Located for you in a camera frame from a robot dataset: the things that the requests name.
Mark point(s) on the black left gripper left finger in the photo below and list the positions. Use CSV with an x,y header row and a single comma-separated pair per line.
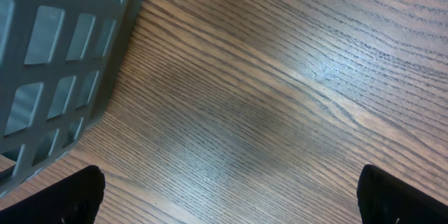
x,y
75,199

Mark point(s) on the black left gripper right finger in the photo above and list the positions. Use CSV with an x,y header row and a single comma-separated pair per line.
x,y
383,198

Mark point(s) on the grey plastic basket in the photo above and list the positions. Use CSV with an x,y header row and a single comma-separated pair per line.
x,y
59,62

